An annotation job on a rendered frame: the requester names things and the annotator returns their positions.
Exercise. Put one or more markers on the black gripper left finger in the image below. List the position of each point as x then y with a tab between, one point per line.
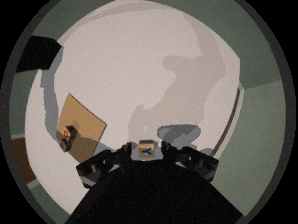
91	169

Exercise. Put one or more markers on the tan square mat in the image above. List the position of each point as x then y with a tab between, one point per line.
89	128

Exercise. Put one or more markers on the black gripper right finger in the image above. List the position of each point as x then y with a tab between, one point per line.
204	164

